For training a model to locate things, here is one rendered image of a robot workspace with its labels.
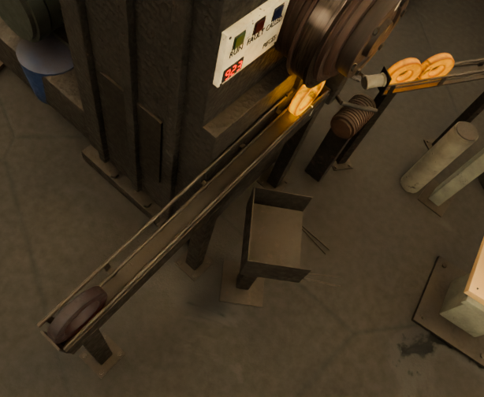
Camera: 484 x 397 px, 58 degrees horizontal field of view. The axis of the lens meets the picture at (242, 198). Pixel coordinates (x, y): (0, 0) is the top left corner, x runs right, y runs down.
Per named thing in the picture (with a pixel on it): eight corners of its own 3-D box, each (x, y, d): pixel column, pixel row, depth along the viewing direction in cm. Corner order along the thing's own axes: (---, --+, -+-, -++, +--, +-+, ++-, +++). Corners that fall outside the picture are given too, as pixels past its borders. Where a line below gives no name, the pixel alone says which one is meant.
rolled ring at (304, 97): (333, 67, 160) (326, 62, 161) (303, 93, 152) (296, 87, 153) (316, 100, 177) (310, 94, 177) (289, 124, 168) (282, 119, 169)
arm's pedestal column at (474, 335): (504, 300, 226) (553, 283, 199) (484, 369, 207) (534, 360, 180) (437, 256, 231) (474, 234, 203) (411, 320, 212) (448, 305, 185)
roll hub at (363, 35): (323, 85, 137) (361, 11, 113) (368, 43, 150) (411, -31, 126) (337, 95, 136) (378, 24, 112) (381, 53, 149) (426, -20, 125)
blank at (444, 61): (426, 54, 181) (429, 61, 180) (458, 50, 184) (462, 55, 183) (409, 79, 195) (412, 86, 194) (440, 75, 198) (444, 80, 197)
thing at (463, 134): (396, 183, 247) (451, 129, 202) (406, 171, 253) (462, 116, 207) (413, 197, 245) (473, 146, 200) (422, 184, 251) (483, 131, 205)
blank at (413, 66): (392, 59, 179) (395, 65, 177) (426, 54, 181) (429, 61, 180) (378, 84, 193) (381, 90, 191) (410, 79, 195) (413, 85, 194)
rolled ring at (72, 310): (102, 286, 117) (94, 278, 118) (46, 340, 110) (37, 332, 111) (112, 299, 134) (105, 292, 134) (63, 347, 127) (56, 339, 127)
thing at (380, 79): (359, 82, 189) (363, 72, 184) (378, 79, 191) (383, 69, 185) (364, 92, 187) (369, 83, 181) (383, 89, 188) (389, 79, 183)
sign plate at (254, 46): (212, 83, 118) (221, 31, 103) (270, 39, 130) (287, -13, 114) (218, 89, 118) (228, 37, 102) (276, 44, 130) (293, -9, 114)
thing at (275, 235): (217, 313, 196) (247, 261, 133) (223, 257, 209) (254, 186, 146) (261, 319, 199) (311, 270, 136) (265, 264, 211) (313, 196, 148)
